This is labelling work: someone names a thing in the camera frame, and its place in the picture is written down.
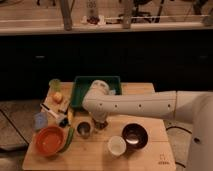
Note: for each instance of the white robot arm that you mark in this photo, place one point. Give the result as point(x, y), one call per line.
point(195, 107)

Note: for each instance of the yellow apple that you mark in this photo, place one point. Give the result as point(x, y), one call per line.
point(57, 97)

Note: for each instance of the orange plastic bowl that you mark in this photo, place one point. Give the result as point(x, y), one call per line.
point(49, 140)

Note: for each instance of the dark brown bowl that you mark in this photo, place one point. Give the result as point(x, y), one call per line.
point(135, 136)

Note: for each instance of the green cucumber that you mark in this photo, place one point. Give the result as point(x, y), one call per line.
point(68, 140)

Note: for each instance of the black office chair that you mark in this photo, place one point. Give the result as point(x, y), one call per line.
point(138, 13)

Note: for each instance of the white cup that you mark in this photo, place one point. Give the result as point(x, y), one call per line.
point(116, 146)

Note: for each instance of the bunch of dark grapes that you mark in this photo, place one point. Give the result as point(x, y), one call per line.
point(101, 125)

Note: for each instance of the green plastic cup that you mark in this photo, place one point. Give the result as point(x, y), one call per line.
point(55, 85)

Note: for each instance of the small metal cup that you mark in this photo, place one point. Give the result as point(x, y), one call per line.
point(83, 129)

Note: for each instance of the green plastic tray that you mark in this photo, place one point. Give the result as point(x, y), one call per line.
point(82, 84)

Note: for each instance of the yellow banana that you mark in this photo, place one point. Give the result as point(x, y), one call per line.
point(70, 116)

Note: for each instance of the white handled knife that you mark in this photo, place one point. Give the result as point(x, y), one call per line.
point(58, 117)

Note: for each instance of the wooden cutting board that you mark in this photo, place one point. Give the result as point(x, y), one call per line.
point(58, 108)

